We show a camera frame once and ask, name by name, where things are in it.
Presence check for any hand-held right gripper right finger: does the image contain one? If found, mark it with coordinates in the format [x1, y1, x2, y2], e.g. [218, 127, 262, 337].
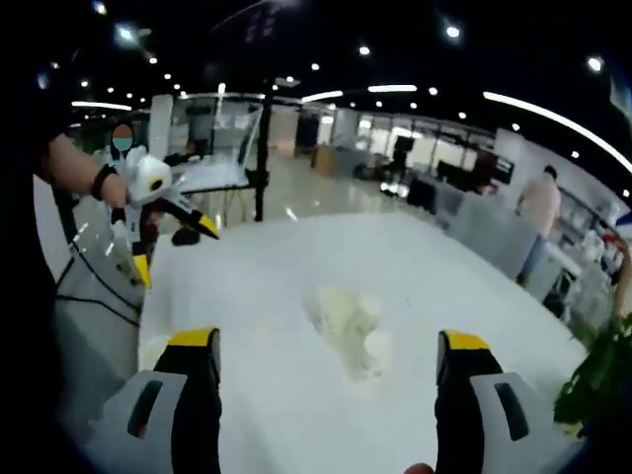
[434, 329, 559, 474]

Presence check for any green potted plant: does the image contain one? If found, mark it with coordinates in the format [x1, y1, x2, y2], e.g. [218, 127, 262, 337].
[552, 315, 632, 441]

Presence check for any long ceiling strip light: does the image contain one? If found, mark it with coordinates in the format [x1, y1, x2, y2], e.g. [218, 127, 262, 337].
[482, 91, 632, 175]

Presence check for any person's dark clothed torso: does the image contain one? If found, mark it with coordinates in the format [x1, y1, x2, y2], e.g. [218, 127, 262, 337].
[0, 29, 65, 445]

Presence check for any grey partition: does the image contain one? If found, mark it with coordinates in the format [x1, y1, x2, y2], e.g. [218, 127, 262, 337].
[456, 192, 542, 277]

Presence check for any black wristband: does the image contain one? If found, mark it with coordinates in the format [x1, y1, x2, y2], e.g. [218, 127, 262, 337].
[92, 165, 119, 201]

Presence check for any white tilted board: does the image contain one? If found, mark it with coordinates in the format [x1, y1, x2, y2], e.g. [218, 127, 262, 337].
[170, 106, 263, 195]

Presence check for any group of round ceiling spotlights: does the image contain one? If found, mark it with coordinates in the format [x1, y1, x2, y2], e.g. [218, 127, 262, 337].
[46, 2, 632, 198]

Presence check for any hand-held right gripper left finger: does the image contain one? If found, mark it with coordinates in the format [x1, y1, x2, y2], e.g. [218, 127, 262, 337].
[96, 326, 223, 474]

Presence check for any black light stand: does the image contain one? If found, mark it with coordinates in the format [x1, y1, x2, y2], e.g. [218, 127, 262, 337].
[244, 76, 277, 224]

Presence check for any white table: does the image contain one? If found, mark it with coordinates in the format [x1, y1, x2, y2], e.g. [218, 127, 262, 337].
[136, 211, 590, 474]

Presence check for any person's left hand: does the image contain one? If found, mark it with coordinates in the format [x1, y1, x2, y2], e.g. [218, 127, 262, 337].
[105, 172, 132, 208]

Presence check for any cluster of paper cups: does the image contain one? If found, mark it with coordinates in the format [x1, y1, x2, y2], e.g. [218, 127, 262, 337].
[304, 285, 396, 384]

